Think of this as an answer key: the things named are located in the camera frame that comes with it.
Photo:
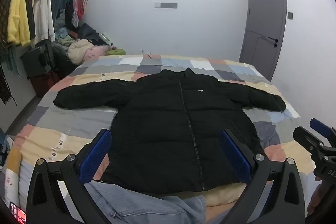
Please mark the green cushion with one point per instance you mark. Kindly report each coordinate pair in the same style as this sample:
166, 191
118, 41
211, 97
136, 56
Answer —
116, 51

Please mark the yellow fleece jacket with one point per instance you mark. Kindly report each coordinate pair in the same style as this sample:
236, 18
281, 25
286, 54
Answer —
18, 11

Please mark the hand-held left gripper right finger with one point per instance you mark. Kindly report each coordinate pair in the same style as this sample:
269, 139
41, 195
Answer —
236, 158

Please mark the pink cloth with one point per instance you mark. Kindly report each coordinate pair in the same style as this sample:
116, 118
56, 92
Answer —
97, 52

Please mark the teal crumpled cloth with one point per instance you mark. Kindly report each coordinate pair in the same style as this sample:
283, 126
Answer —
61, 33

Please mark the white hanging garment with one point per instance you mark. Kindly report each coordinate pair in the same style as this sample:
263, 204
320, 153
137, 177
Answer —
43, 11

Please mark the blue denim jeans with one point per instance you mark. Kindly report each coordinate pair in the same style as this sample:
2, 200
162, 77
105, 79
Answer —
147, 208

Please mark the teal fringed scarf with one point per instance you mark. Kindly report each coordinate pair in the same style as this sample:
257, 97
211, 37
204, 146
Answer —
11, 61

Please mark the cream fleece garment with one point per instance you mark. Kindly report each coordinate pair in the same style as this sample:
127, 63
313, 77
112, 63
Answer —
78, 50

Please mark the brown patterned scarf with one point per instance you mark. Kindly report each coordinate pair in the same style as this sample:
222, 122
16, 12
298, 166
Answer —
4, 16

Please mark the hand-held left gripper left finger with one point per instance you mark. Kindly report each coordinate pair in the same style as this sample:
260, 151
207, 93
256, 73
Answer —
95, 153

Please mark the dark red suitcase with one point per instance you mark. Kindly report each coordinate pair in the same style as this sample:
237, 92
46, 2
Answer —
43, 83

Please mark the red patterned hanging clothes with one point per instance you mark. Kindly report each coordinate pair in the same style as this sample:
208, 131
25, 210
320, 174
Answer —
78, 10

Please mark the dark wall switch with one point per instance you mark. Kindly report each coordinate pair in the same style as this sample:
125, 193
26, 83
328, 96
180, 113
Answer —
290, 15

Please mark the black puffer jacket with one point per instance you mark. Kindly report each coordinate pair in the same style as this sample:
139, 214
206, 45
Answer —
157, 121

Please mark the black bag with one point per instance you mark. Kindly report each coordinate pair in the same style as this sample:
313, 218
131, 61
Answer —
88, 33

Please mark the black striped hanging garment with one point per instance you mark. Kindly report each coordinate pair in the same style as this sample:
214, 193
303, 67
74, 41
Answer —
29, 8

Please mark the grey and white wall panel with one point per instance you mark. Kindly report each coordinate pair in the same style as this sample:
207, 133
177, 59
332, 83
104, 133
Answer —
165, 5

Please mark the grey door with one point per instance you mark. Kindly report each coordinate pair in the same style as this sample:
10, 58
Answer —
265, 16

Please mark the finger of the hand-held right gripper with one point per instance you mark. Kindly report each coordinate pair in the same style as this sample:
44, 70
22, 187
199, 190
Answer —
319, 126
304, 136

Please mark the patchwork bed blanket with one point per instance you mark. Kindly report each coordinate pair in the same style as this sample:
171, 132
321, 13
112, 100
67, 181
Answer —
78, 124

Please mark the black suitcase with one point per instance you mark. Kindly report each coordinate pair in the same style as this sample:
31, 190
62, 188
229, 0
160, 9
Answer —
36, 58

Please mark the smartphone with lit screen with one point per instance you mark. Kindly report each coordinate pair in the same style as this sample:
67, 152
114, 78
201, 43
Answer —
17, 212

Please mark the person's right hand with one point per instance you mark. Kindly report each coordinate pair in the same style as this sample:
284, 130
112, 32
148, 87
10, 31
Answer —
316, 199

